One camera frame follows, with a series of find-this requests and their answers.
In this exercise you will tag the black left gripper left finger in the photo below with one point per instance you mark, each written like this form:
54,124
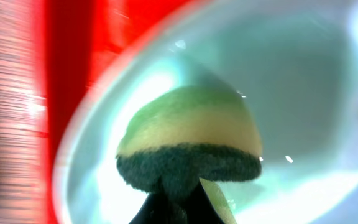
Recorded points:
153,210

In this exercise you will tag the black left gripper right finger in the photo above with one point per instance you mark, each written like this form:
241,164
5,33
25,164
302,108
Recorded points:
199,209

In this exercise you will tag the green yellow sponge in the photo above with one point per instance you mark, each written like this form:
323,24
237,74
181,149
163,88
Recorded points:
188,135

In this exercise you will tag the light blue plate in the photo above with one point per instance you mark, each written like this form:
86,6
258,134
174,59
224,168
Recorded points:
295,65

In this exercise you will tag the red plastic tray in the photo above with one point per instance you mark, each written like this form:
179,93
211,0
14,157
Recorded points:
78,41

